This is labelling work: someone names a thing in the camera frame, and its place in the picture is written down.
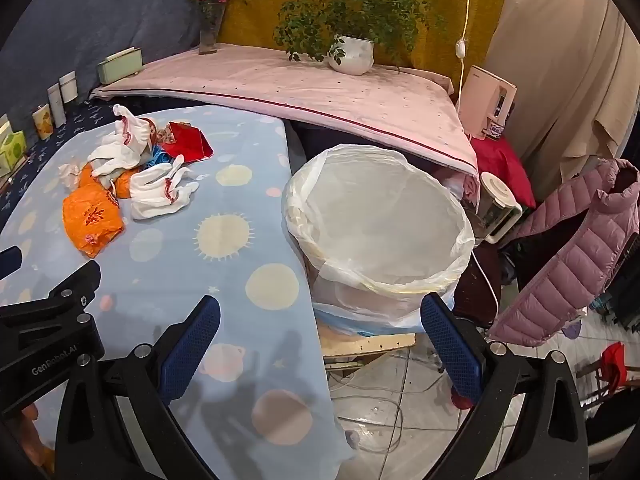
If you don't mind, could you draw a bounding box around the mustard yellow blanket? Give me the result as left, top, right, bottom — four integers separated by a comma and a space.
217, 0, 513, 96

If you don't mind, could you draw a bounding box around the wooden board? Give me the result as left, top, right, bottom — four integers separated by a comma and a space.
317, 327, 417, 369

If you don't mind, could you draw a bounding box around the pink down jacket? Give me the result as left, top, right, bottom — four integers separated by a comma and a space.
487, 157, 640, 348

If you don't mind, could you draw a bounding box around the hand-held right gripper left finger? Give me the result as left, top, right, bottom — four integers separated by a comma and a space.
54, 295, 222, 480

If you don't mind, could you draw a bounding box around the white floor cable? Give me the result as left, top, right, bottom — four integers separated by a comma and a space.
327, 350, 407, 457

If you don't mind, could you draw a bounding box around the white tube bottle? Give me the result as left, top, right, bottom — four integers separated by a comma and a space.
47, 85, 67, 128

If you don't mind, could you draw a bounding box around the pale green tissue box holder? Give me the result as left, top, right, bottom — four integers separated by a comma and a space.
96, 46, 143, 84

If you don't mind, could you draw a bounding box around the red plastic object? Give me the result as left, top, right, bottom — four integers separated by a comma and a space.
575, 342, 629, 392

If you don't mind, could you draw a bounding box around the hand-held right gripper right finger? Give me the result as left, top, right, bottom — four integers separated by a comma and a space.
420, 292, 590, 480

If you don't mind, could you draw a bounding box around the white cable with switch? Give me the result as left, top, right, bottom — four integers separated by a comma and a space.
452, 0, 474, 106

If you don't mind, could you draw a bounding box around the person's left hand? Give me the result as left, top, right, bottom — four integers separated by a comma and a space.
20, 402, 56, 476

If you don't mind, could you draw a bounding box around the white jar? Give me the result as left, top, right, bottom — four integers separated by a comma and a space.
59, 71, 79, 106

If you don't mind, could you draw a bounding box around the blue grey backdrop cloth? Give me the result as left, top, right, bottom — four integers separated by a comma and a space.
0, 0, 233, 131

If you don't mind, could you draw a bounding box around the beige curtain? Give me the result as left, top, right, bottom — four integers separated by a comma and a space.
482, 0, 640, 201

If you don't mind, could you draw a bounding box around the red cloth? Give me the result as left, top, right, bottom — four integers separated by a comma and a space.
470, 135, 537, 211

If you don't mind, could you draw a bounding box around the green tissue box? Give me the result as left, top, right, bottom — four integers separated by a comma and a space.
0, 130, 27, 172

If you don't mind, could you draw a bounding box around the pink water dispenser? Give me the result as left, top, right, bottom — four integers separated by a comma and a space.
457, 65, 518, 141

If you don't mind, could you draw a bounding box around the orange plastic bag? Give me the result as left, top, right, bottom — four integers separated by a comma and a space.
62, 165, 141, 259

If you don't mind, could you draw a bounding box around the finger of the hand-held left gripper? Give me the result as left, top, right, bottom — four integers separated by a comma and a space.
47, 260, 103, 313
0, 246, 24, 281

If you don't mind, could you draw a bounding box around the glass vase with flowers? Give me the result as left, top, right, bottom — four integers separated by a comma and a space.
186, 0, 237, 56

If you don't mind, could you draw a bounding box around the red foil packet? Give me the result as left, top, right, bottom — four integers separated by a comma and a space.
162, 121, 215, 162

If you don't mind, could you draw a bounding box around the white electric kettle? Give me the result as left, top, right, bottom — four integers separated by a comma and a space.
462, 171, 524, 246

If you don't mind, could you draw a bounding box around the potted fern in white pot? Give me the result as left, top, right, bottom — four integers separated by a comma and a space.
245, 0, 448, 77

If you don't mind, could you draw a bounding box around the dark maroon cloth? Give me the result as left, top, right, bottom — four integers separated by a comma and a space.
452, 240, 507, 330

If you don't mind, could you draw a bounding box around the light blue planet-print tablecloth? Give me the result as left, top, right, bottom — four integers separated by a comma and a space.
0, 105, 356, 462

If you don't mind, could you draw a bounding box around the pink quilted cover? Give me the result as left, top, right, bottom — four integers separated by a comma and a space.
90, 45, 481, 178

